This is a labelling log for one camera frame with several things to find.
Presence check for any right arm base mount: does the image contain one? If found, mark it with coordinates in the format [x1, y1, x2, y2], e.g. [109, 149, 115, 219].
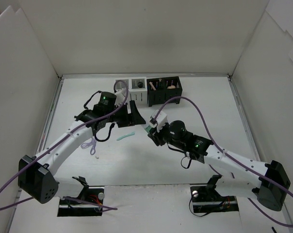
[188, 186, 239, 217]

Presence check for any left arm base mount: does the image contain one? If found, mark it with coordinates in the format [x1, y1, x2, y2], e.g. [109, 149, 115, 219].
[57, 186, 105, 217]

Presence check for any pink makeup applicator stick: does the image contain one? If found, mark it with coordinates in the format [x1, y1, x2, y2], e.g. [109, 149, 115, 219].
[149, 82, 157, 91]

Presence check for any beige beauty sponge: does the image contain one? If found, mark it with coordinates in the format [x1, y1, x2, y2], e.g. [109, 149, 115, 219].
[167, 85, 176, 89]

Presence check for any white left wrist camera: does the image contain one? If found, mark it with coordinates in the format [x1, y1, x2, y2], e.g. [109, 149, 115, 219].
[114, 88, 127, 107]

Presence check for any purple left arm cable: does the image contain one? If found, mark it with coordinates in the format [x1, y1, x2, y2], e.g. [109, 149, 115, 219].
[0, 80, 129, 211]

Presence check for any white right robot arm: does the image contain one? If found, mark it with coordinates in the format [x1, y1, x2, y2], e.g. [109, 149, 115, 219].
[146, 120, 291, 211]

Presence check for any teal eyebrow razor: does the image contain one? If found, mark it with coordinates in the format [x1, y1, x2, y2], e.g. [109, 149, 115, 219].
[117, 132, 135, 141]

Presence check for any white slotted organizer box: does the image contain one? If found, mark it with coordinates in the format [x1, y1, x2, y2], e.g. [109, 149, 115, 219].
[121, 77, 147, 107]

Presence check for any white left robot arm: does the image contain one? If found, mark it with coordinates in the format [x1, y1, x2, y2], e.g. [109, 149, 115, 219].
[17, 89, 145, 204]

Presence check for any black slotted organizer box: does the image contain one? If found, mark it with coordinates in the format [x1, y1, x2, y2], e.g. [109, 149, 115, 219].
[146, 76, 183, 107]

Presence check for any green white tube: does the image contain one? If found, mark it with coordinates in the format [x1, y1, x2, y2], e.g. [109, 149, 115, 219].
[142, 124, 152, 133]

